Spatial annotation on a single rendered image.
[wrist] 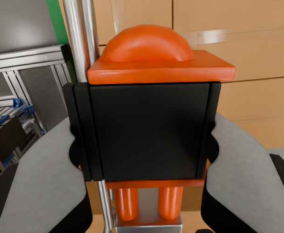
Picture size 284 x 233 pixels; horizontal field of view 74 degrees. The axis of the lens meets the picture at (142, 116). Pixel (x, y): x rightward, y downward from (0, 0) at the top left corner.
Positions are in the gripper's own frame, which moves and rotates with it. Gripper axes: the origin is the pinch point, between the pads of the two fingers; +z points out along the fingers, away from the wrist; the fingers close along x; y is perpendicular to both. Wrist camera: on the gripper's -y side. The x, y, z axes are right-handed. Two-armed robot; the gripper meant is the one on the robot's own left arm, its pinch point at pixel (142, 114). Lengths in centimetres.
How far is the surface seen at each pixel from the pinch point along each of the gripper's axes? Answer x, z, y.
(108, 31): -11, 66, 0
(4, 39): -85, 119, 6
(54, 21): -51, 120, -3
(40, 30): -61, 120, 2
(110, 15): -10, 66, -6
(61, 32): -48, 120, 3
